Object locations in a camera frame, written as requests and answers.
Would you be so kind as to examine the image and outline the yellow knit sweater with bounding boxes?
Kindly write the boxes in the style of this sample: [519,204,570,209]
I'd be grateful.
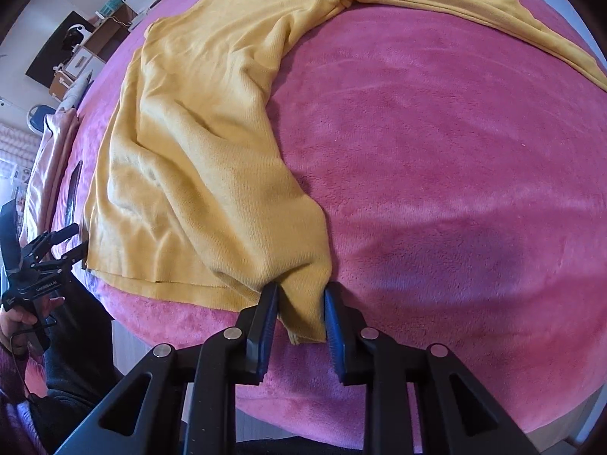
[84,0,607,344]

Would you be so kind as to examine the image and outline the white round desk fan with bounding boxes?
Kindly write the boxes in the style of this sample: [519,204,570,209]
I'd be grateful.
[61,24,88,50]

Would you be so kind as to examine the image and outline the wooden desk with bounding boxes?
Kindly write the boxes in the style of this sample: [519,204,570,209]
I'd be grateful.
[85,5,134,62]

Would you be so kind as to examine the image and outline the person's left forearm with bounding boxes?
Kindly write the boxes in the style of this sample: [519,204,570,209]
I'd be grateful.
[0,348,29,394]

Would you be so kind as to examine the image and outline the pink patterned window curtain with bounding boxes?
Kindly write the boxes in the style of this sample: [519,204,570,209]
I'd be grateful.
[0,123,41,185]

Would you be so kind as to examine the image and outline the person's dark pants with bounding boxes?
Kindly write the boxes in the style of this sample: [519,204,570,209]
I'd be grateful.
[42,284,119,455]

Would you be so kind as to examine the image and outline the black monitor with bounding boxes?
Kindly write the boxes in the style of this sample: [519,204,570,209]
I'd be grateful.
[26,11,96,91]

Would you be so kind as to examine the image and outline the person's left hand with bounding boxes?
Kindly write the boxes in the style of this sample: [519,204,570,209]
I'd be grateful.
[0,296,66,354]

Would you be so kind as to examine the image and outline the white drawer cabinet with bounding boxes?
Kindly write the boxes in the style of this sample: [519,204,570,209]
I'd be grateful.
[57,50,105,81]

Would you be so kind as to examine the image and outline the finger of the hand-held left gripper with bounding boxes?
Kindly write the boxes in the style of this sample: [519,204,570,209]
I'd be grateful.
[47,243,91,273]
[28,224,80,257]

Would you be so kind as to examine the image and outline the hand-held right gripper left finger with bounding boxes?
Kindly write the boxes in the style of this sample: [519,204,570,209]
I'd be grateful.
[52,282,280,455]

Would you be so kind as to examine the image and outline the white antler print pillow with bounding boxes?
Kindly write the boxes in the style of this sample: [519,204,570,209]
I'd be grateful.
[57,71,93,110]

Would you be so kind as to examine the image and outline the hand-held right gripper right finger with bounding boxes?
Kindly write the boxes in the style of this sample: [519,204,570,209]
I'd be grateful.
[324,282,541,455]

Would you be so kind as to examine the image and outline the blue metal chair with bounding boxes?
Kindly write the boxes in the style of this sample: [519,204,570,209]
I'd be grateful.
[28,104,55,131]

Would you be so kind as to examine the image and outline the pink bed with blanket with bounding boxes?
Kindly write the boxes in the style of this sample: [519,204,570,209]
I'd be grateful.
[47,0,607,455]

